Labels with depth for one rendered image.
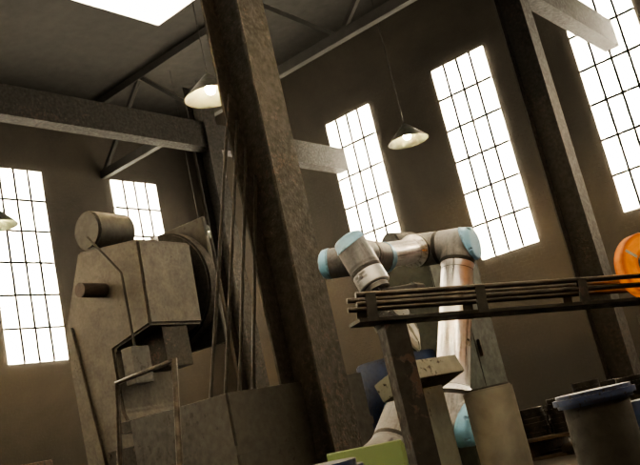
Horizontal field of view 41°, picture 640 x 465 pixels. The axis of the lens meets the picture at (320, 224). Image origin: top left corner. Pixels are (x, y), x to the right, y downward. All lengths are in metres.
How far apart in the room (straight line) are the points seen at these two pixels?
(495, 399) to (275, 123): 3.64
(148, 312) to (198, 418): 2.33
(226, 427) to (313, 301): 0.92
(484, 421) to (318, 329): 3.12
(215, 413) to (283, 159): 1.62
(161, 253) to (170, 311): 0.51
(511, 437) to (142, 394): 5.79
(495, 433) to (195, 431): 3.19
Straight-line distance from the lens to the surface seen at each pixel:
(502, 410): 2.06
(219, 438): 4.91
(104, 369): 7.58
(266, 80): 5.55
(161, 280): 7.38
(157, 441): 5.33
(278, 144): 5.37
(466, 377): 2.78
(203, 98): 9.82
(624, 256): 2.05
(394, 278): 6.08
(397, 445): 2.62
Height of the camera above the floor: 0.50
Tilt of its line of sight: 13 degrees up
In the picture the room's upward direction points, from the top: 13 degrees counter-clockwise
